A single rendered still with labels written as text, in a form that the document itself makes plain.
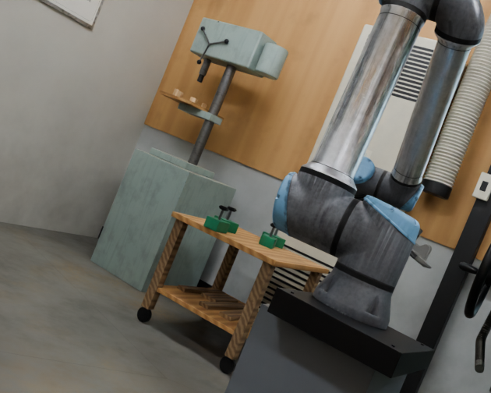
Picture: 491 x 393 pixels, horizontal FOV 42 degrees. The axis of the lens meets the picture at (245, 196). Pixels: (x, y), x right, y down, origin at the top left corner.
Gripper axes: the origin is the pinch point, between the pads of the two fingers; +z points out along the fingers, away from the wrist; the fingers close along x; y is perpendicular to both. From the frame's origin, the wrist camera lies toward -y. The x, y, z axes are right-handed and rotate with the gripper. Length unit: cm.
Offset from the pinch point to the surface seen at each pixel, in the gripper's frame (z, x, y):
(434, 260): -22, 146, -8
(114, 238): -151, 98, -118
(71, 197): -210, 122, -134
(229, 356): -40, 48, -88
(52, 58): -240, 68, -64
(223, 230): -82, 53, -54
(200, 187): -135, 108, -63
